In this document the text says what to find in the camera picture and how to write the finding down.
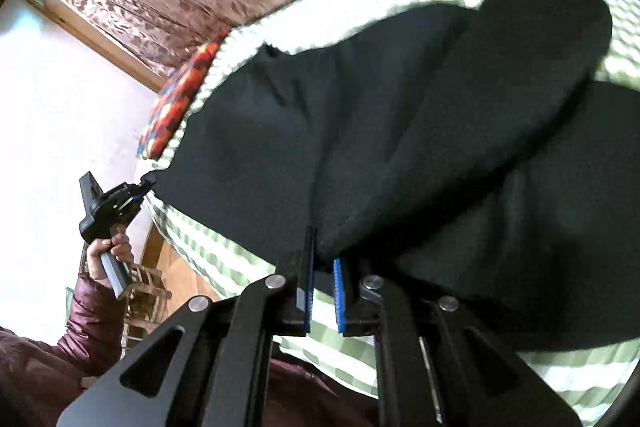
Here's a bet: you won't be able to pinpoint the person's maroon jacket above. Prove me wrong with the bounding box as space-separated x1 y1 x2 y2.
0 326 382 427

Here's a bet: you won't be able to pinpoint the wooden stool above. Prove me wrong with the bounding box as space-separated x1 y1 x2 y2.
119 264 173 350

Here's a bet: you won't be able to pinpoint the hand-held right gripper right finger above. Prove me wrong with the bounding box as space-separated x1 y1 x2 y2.
332 257 583 427

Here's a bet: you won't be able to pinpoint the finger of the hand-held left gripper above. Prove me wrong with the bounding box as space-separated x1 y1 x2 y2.
127 173 159 208

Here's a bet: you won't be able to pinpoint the person's left forearm maroon sleeve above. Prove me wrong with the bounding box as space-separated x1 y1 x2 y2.
50 271 127 378

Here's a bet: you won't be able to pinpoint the colourful patchwork cushion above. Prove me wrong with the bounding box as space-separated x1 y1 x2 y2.
136 29 232 160

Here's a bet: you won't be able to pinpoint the black pants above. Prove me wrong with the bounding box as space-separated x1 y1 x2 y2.
167 0 640 355

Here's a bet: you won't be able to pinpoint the green checked bedsheet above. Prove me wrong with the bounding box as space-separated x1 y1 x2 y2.
149 0 640 427

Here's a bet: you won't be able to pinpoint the wooden window frame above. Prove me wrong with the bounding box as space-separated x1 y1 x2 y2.
12 0 167 94

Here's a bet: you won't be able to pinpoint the person's left hand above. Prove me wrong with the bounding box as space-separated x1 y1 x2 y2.
87 229 135 290

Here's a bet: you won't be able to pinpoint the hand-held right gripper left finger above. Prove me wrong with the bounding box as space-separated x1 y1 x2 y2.
57 227 319 427

